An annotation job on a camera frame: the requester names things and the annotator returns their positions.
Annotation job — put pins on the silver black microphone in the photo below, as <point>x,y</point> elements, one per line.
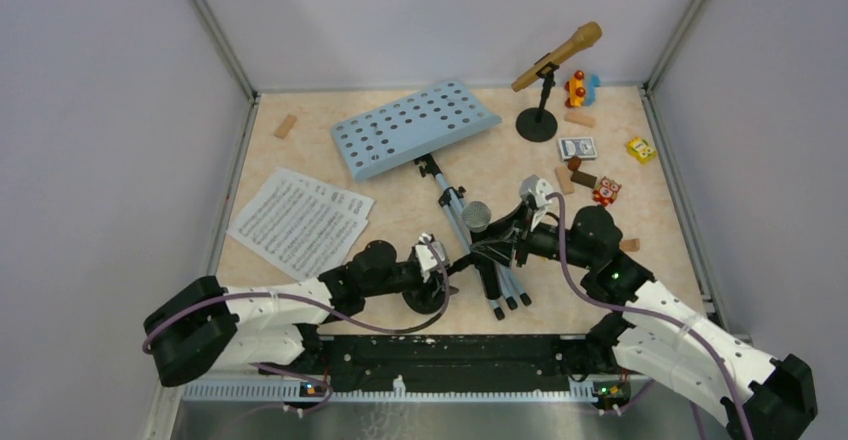
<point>476,216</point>

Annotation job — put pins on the colourful toy block figure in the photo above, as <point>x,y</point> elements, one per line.
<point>581,89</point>

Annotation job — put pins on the blue playing card box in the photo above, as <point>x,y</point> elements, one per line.
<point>580,147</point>

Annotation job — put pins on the black stand for silver microphone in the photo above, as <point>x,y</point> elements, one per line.
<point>414,280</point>

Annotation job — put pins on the wooden block back left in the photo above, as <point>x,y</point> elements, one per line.
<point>285,126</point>

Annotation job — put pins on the yellow small toy box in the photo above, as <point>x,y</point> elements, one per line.
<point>641,150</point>

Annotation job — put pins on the light blue music stand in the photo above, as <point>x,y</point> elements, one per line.
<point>409,130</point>

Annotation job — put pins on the owl figure toy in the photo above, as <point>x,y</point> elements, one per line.
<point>606,191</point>

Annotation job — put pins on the sheet music page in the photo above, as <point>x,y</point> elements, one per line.
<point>353,202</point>
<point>295,229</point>

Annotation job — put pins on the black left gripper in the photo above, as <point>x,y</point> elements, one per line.
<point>420,281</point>

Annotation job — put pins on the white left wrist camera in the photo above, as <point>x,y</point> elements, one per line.
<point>430,254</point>

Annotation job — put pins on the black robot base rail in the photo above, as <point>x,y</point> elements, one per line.
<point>497,363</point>

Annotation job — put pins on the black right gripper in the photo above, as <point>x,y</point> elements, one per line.
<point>501,248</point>

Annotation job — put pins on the wooden block by cards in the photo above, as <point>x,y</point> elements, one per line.
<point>563,176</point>

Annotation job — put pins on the black stand for gold microphone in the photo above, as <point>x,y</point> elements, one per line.
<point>537,124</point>

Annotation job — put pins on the dark brown wooden block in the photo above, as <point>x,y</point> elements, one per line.
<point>578,176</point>

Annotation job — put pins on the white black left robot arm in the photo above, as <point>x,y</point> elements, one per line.
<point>208,326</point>

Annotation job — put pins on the wooden block near back wall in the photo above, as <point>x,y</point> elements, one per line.
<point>580,119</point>

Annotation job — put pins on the gold microphone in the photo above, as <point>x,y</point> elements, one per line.
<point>582,39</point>

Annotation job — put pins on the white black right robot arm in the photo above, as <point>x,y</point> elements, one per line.
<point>649,330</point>

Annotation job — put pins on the wooden arch block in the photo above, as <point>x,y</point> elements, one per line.
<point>630,245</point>

